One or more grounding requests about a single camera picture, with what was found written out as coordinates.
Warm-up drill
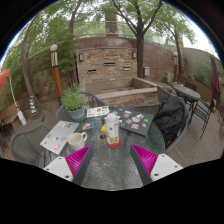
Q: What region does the orange patio umbrella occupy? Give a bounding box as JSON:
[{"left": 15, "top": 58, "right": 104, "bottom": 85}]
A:
[{"left": 0, "top": 68, "right": 28, "bottom": 126}]

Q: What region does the blue yellow striped cone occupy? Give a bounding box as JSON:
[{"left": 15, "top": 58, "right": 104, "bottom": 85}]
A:
[{"left": 28, "top": 95, "right": 38, "bottom": 115}]

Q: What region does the small colourful photo card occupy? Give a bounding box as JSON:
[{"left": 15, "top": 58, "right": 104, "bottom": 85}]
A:
[{"left": 81, "top": 121, "right": 98, "bottom": 131}]

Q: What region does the white sticker sheet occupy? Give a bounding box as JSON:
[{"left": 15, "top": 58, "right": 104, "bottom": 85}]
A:
[{"left": 86, "top": 105, "right": 110, "bottom": 118}]

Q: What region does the clear white-capped drink bottle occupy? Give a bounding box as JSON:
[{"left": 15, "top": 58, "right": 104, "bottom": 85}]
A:
[{"left": 104, "top": 112, "right": 123, "bottom": 148}]

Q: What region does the black backpack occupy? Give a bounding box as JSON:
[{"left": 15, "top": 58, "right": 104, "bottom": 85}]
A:
[{"left": 152, "top": 95, "right": 189, "bottom": 146}]

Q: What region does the black laptop with stickers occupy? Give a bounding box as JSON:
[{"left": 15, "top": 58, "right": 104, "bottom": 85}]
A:
[{"left": 109, "top": 106, "right": 155, "bottom": 137}]

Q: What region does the flat round red coaster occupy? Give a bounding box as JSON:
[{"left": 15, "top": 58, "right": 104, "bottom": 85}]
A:
[{"left": 106, "top": 138, "right": 123, "bottom": 149}]

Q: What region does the round grey patio table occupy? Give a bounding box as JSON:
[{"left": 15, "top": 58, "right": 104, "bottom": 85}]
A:
[{"left": 172, "top": 83, "right": 202, "bottom": 118}]

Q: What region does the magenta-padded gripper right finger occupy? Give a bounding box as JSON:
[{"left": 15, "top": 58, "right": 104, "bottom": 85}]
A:
[{"left": 129, "top": 143, "right": 184, "bottom": 186}]

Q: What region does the closed dark red umbrella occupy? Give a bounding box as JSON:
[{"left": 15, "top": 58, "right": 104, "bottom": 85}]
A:
[{"left": 209, "top": 54, "right": 221, "bottom": 101}]

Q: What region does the green plant in teal pot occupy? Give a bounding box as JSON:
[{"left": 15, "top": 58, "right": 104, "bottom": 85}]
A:
[{"left": 60, "top": 83, "right": 88, "bottom": 123}]

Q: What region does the white ribbed mug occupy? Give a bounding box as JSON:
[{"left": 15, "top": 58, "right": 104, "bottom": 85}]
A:
[{"left": 67, "top": 131, "right": 89, "bottom": 152}]

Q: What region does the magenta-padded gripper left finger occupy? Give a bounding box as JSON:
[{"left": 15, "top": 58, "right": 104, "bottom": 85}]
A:
[{"left": 43, "top": 144, "right": 94, "bottom": 186}]

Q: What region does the wooden globe lamp post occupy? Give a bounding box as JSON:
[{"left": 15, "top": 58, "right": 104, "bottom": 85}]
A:
[
  {"left": 49, "top": 43, "right": 64, "bottom": 101},
  {"left": 172, "top": 51, "right": 179, "bottom": 83}
]

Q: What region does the silver laptop with stickers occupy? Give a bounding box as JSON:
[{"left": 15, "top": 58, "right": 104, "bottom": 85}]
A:
[{"left": 39, "top": 120, "right": 80, "bottom": 155}]

